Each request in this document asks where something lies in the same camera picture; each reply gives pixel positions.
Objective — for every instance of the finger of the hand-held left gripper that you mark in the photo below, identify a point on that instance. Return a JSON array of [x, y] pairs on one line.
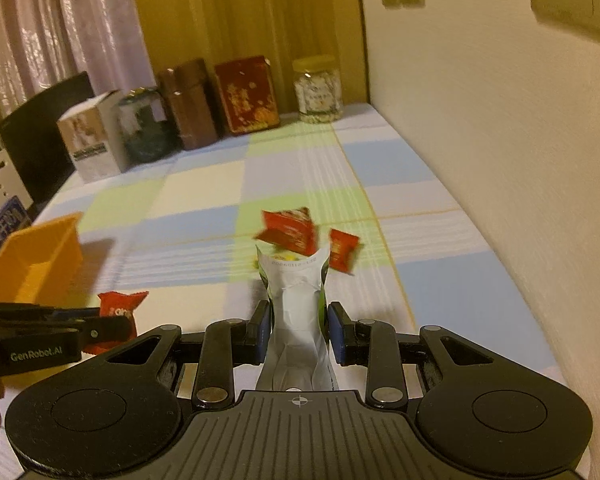
[[107, 330]]

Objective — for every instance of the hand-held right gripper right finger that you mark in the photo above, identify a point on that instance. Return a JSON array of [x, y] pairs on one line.
[[336, 332]]

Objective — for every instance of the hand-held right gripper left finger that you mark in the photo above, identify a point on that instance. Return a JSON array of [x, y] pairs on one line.
[[263, 327]]

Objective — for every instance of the red snack packet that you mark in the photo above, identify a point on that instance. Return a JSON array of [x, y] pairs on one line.
[[122, 305], [289, 232], [342, 252]]

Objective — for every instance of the white and green snack packet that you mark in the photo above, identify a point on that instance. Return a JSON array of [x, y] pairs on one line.
[[296, 305]]

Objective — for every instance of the orange plastic tray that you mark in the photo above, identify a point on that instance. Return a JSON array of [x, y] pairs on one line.
[[35, 255]]

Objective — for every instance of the blue milk carton box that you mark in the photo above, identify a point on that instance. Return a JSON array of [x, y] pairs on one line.
[[5, 225]]

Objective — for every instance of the white chair back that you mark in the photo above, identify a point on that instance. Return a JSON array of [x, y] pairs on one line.
[[0, 180]]

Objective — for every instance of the white printed carton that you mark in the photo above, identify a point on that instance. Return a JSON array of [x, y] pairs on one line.
[[92, 135]]

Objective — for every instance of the dark glass jar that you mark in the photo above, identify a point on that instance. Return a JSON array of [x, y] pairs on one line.
[[147, 127]]

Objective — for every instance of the black chair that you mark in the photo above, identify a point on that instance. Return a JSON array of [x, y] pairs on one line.
[[45, 130]]

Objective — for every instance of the red decorated tin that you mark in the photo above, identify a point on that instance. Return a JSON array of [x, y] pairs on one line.
[[247, 95]]

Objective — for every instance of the brown metal canister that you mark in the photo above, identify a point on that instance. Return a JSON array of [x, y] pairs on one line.
[[190, 105]]

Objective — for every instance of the clear jar with yellow lid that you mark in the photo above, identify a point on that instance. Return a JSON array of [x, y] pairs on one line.
[[317, 92]]

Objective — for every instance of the pale patterned curtain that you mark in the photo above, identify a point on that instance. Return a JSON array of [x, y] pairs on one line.
[[55, 25]]

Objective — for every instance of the wooden panel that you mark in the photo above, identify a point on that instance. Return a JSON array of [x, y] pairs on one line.
[[240, 10]]

